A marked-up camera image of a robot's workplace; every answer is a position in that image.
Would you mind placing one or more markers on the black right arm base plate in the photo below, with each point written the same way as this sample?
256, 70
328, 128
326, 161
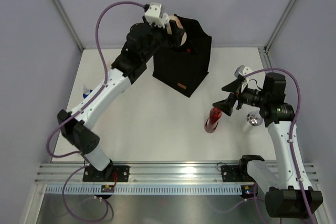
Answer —
233, 173

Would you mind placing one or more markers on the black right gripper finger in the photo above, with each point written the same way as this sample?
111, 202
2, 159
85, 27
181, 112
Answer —
233, 87
226, 106

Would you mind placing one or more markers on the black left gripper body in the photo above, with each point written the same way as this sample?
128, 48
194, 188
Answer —
158, 36

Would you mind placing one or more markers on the white slotted cable duct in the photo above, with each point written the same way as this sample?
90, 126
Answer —
123, 189

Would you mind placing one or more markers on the orange bottle blue cap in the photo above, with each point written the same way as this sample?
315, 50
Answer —
85, 91

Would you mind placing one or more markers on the aluminium frame post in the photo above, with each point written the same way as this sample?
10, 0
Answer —
66, 21
290, 5

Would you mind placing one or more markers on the red tall bottle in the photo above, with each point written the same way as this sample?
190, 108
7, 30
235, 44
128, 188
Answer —
212, 122

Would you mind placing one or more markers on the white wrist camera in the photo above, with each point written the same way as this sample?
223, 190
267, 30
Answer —
241, 72
155, 15

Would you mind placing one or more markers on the cream bottle white pump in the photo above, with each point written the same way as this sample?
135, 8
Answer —
174, 22

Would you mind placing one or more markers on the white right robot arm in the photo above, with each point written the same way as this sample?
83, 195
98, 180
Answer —
289, 194

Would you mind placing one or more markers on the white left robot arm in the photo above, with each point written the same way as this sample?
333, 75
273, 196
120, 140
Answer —
142, 42

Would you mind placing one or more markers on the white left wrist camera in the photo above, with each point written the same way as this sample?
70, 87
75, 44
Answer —
155, 15

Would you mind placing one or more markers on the black canvas bag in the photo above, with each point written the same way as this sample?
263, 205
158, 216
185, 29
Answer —
179, 69

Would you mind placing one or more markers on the white bottle chrome cap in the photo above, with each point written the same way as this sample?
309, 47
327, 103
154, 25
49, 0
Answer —
253, 120

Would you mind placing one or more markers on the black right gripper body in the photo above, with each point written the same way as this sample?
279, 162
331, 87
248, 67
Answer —
251, 96

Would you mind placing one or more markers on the aluminium frame post left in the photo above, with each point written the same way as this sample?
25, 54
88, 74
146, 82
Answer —
66, 21

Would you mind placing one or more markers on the aluminium frame post right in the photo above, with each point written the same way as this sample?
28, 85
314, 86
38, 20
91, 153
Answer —
290, 5

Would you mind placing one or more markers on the aluminium rail front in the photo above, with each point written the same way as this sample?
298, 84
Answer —
141, 173

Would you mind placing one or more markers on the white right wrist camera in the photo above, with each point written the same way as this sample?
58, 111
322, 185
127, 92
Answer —
241, 72

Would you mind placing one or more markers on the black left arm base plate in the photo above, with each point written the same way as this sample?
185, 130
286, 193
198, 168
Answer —
120, 172

